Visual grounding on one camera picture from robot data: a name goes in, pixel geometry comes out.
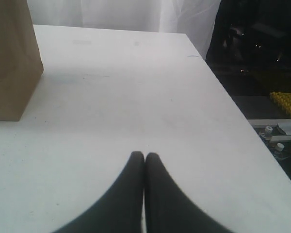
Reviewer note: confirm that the white backdrop sheet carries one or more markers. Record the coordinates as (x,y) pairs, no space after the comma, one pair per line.
(195,18)

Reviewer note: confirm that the brown paper shopping bag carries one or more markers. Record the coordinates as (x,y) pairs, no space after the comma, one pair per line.
(20,62)

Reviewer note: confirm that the white shelf frame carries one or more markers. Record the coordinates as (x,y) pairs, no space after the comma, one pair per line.
(277,136)

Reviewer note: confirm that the dark equipment beyond table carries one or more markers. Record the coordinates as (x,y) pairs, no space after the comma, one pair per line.
(250,54)

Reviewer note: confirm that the clear bottle white cap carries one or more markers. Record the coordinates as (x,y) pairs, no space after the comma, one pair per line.
(277,152)
(266,134)

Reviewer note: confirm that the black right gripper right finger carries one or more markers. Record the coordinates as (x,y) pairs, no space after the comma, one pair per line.
(168,209)

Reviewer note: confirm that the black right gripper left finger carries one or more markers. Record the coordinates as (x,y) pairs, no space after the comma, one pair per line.
(119,210)

